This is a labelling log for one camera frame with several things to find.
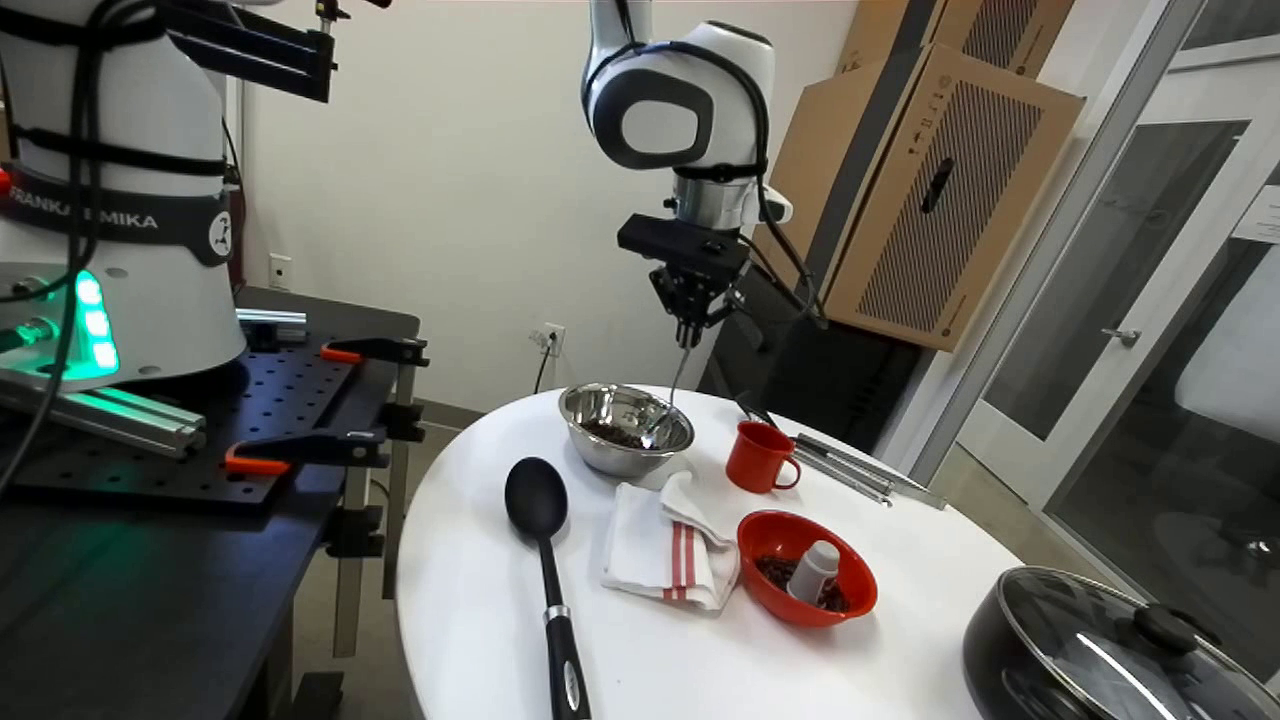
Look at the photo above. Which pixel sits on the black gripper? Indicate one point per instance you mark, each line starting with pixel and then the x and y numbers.
pixel 694 266

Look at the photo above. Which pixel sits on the small metal spoon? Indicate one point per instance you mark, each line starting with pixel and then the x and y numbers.
pixel 674 385

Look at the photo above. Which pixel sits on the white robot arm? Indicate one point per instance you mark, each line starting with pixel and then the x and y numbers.
pixel 698 106

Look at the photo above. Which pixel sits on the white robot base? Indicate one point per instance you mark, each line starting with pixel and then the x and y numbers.
pixel 115 219

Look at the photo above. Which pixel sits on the metal bowl with coffee beans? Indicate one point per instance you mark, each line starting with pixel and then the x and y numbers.
pixel 620 429

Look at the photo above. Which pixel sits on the red mug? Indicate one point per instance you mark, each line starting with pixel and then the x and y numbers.
pixel 760 456

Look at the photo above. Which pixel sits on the red bowl with coffee beans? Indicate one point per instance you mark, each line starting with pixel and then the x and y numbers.
pixel 768 548

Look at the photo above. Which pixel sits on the black drawer cabinet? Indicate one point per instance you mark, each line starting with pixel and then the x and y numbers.
pixel 832 377

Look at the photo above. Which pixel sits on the metal tongs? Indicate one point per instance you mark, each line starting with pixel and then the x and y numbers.
pixel 846 479

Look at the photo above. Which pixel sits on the white towel with red stripes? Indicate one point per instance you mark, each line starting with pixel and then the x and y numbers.
pixel 665 544

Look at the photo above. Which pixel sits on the round white table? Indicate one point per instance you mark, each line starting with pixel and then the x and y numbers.
pixel 475 611

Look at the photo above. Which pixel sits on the black plastic ladle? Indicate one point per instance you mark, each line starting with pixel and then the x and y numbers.
pixel 536 511

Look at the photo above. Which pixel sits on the cardboard box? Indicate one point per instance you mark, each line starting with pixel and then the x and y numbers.
pixel 916 160

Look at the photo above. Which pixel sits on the small grey cup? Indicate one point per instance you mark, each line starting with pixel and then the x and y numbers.
pixel 813 573

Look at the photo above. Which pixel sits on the black orange clamp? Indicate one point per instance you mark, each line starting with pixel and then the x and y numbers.
pixel 326 444
pixel 391 350

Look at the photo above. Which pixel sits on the black pot with glass lid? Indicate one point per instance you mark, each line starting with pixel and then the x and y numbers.
pixel 1048 647

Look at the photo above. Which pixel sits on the black mounting table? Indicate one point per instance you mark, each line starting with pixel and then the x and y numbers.
pixel 152 611

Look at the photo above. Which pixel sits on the black camera on stand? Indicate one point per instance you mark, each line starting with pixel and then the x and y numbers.
pixel 248 44

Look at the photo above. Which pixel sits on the aluminium rail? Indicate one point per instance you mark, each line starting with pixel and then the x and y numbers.
pixel 134 423

